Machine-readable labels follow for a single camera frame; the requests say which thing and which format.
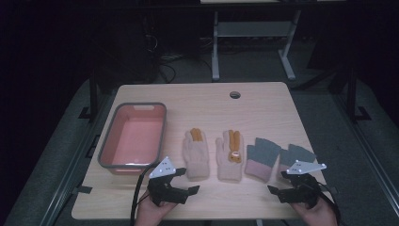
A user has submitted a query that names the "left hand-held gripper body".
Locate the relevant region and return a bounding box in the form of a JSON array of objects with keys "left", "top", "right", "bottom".
[{"left": 147, "top": 155, "right": 189, "bottom": 206}]

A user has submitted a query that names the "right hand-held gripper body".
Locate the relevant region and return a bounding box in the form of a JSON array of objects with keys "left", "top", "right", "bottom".
[{"left": 277, "top": 159, "right": 327, "bottom": 210}]

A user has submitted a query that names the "beige glove with orange fingers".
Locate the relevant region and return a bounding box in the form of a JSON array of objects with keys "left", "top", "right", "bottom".
[{"left": 183, "top": 127, "right": 211, "bottom": 182}]

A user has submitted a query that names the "beige glove with bear face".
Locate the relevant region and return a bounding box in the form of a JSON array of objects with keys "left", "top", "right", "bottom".
[{"left": 215, "top": 129, "right": 245, "bottom": 183}]

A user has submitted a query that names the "pink basin with grey rim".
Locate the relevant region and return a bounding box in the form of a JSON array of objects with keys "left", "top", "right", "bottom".
[{"left": 97, "top": 102, "right": 168, "bottom": 176}]

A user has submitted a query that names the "person's left hand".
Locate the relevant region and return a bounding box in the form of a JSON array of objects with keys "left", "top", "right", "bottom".
[{"left": 135, "top": 191, "right": 178, "bottom": 226}]

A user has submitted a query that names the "person's right hand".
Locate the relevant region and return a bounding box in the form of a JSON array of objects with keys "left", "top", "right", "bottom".
[{"left": 290, "top": 200, "right": 338, "bottom": 226}]

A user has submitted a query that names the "grey and pink fingerless glove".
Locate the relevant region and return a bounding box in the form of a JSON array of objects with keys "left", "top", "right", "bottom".
[
  {"left": 277, "top": 143, "right": 317, "bottom": 180},
  {"left": 244, "top": 137, "right": 282, "bottom": 184}
]

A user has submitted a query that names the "black metal stand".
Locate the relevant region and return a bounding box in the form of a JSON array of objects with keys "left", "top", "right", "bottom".
[
  {"left": 344, "top": 62, "right": 373, "bottom": 122},
  {"left": 78, "top": 67, "right": 99, "bottom": 122}
]

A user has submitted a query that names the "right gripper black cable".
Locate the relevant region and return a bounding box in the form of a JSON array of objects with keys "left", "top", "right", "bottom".
[{"left": 316, "top": 182, "right": 342, "bottom": 225}]

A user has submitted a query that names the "tangle of floor cables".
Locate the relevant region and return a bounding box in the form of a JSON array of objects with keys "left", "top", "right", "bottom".
[{"left": 144, "top": 33, "right": 215, "bottom": 85}]

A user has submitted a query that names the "white metal table frame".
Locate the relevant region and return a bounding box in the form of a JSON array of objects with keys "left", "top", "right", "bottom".
[{"left": 211, "top": 8, "right": 303, "bottom": 83}]

